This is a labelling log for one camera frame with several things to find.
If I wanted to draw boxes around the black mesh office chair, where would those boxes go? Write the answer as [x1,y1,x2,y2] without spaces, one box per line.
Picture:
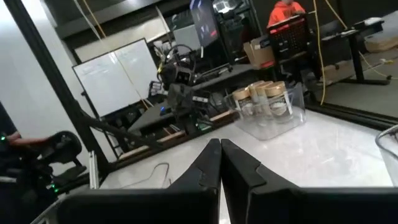
[266,14,315,65]

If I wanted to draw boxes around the computer monitor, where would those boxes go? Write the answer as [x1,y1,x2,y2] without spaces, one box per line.
[188,0,219,48]

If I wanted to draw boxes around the wooden lid glass spice jar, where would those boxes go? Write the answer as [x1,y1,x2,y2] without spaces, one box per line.
[264,80,292,121]
[232,86,253,118]
[248,80,271,110]

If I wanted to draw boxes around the cardboard box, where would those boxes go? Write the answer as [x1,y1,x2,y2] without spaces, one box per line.
[243,37,276,69]

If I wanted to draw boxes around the black frame upright post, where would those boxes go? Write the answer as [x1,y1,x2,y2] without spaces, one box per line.
[2,0,111,177]

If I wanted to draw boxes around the yellow cable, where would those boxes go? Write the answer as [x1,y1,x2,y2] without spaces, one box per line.
[312,0,326,106]

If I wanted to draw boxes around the clear plastic bin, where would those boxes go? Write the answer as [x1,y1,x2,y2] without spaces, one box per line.
[224,82,307,141]
[374,124,398,187]

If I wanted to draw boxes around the black standing desk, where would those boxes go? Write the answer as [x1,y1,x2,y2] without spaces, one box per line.
[320,17,391,86]

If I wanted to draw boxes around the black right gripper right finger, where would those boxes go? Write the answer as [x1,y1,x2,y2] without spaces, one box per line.
[220,139,398,224]

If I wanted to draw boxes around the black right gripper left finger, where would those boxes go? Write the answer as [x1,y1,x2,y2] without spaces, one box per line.
[57,138,222,224]

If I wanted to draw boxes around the person's forearm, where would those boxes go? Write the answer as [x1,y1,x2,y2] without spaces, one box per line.
[7,136,52,147]

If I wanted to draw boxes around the person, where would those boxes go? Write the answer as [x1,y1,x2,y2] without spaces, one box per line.
[267,0,307,27]
[0,101,22,162]

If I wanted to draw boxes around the whiteboard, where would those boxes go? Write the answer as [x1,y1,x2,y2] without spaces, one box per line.
[72,37,160,118]

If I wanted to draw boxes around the silver frame bracket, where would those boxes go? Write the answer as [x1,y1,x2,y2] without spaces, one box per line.
[88,150,100,190]

